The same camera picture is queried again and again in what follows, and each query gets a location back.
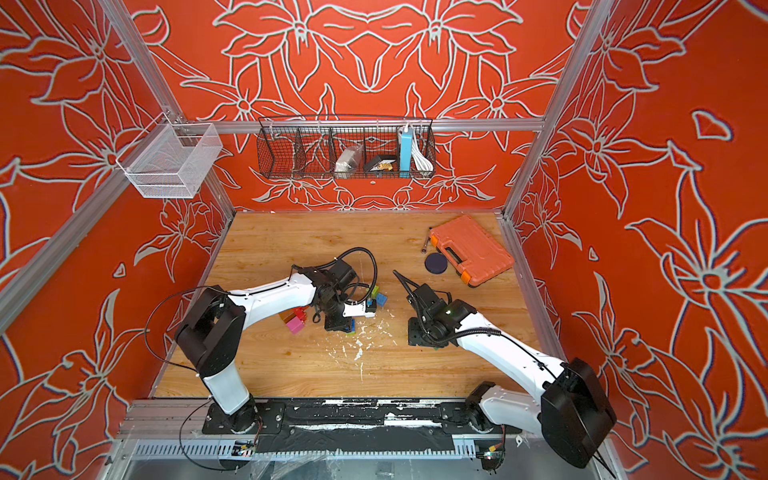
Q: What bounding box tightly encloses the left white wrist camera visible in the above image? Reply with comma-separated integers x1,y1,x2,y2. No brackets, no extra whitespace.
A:
343,300,378,318

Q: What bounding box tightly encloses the small red lego brick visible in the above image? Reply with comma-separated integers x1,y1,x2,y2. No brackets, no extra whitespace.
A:
293,307,307,322

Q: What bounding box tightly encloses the grey plastic bag in basket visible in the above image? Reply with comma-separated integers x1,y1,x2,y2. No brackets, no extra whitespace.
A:
334,145,363,179

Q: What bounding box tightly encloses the clear acrylic wall box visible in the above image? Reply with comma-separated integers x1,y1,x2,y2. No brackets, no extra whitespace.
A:
117,123,222,199

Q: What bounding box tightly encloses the black wire wall basket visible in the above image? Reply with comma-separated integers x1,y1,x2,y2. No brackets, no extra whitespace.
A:
256,115,437,180

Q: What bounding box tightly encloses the white cable bundle in basket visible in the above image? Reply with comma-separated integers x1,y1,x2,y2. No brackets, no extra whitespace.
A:
411,139,434,178

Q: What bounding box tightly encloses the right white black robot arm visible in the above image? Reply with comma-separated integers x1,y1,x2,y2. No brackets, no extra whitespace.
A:
394,272,617,468

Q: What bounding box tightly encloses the white slotted cable duct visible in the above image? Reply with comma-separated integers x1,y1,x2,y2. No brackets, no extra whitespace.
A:
132,439,256,460

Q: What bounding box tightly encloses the black item in basket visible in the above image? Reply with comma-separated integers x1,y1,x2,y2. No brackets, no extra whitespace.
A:
364,154,399,173

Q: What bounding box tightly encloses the orange plastic tool case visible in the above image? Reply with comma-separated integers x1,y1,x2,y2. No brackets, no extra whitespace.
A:
429,215,514,288

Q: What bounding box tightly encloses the screwdriver bit beside case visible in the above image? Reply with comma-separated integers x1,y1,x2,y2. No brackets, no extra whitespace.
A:
420,227,432,254

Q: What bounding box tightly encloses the brown lego brick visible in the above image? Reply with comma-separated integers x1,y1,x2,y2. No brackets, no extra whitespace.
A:
278,309,295,323

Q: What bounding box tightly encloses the dark round disc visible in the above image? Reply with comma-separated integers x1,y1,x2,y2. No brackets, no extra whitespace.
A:
424,252,448,275

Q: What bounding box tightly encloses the light blue box in basket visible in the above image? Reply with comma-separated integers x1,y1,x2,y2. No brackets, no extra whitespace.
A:
399,128,413,178

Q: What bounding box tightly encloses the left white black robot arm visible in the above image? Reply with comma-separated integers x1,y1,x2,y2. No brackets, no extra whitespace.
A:
174,247,378,433

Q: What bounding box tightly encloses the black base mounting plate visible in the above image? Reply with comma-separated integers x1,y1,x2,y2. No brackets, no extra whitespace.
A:
201,398,521,456

